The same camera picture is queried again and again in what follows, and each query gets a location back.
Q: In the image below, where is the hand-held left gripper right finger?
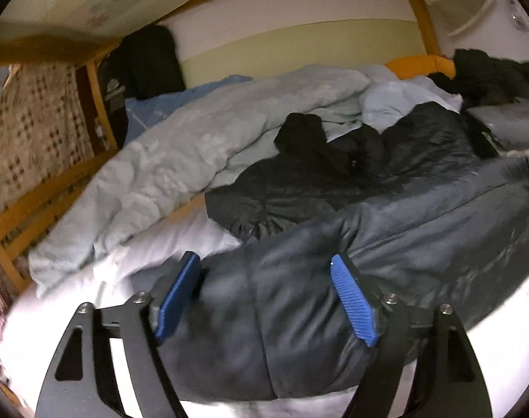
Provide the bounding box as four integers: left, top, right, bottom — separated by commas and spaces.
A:
330, 253, 495, 418

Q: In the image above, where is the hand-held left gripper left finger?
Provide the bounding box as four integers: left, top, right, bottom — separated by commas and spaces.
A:
35, 250, 203, 418

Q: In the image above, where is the black puffer jacket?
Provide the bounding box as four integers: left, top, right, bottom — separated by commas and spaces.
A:
153, 101, 529, 401

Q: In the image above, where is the white bed sheet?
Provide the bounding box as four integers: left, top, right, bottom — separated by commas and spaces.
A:
0, 192, 529, 418

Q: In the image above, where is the light blue duvet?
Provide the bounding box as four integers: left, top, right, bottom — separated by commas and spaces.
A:
27, 64, 465, 299

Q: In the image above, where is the blue pillow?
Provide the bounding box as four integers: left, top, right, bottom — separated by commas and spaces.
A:
124, 74, 252, 140

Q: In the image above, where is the black printed bag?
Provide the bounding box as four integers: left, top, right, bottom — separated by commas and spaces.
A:
96, 50, 128, 149

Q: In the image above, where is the plaid curtain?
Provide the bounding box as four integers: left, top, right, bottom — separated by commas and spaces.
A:
0, 61, 95, 223

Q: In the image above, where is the grey folded clothing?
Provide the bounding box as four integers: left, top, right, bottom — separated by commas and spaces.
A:
467, 98, 529, 149

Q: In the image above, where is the orange pillow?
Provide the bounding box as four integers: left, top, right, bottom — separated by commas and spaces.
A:
385, 55, 457, 80

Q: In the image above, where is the black fur hood jacket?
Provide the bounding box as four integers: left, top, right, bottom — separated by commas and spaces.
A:
427, 48, 529, 107

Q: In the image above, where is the checkered overhead cloth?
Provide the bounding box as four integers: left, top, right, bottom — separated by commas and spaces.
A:
0, 0, 413, 48

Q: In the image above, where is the white net curtain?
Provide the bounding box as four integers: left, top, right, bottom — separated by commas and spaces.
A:
404, 0, 500, 38

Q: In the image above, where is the wooden bed frame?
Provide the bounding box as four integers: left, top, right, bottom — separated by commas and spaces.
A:
0, 0, 441, 292

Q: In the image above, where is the white wall hook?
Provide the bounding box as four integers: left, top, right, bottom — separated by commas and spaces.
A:
507, 0, 528, 31

